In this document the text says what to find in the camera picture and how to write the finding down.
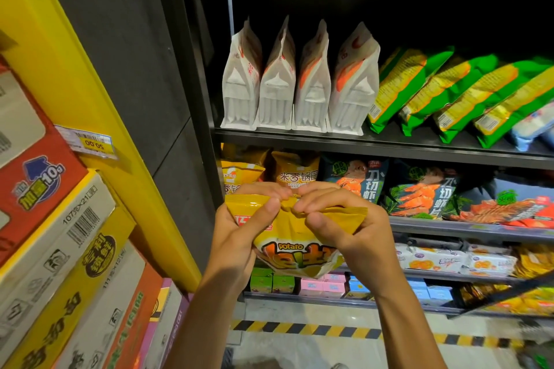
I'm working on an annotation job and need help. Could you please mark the person's right hand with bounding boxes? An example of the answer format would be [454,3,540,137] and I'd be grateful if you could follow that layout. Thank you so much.
[290,181,406,296]

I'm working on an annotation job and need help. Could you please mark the person's left hand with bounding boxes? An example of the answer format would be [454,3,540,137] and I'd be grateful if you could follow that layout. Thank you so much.
[208,181,294,292]

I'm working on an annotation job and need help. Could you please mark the dark shrimp chip bags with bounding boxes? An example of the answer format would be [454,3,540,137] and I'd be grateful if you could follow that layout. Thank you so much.
[324,157,389,203]
[381,165,460,219]
[446,178,554,227]

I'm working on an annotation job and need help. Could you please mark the orange yellow snack bag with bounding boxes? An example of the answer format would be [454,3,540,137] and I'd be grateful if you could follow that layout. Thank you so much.
[220,144,269,197]

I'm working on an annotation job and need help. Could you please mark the row of small blue boxes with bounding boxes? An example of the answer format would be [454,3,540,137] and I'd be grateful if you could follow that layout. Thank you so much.
[346,273,455,303]

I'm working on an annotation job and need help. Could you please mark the tan snack bag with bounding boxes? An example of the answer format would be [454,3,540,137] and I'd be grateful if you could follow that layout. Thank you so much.
[271,150,321,188]

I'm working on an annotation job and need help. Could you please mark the black metal shelf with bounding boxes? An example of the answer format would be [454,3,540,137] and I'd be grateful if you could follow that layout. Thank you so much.
[147,0,554,322]

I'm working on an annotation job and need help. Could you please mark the row of plain white bags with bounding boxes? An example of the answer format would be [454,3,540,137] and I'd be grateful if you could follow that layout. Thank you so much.
[220,17,382,136]

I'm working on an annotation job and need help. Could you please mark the blue puffed snack bag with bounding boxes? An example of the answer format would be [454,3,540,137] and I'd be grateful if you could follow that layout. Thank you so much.
[511,100,554,153]

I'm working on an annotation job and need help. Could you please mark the small yellow price label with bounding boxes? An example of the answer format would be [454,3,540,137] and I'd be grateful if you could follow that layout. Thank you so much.
[56,125,118,160]

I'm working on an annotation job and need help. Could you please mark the stack of noodle cartons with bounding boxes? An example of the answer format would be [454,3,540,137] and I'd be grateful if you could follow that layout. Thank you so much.
[0,57,190,369]

